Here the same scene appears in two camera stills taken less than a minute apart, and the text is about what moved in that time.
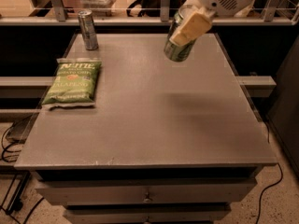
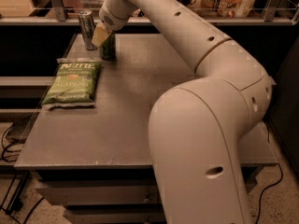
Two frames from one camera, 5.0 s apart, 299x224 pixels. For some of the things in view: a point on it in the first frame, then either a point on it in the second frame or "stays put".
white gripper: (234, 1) -> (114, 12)
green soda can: (176, 51) -> (108, 50)
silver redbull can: (89, 31) stays put
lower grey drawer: (147, 214) stays put
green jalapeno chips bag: (74, 85) stays put
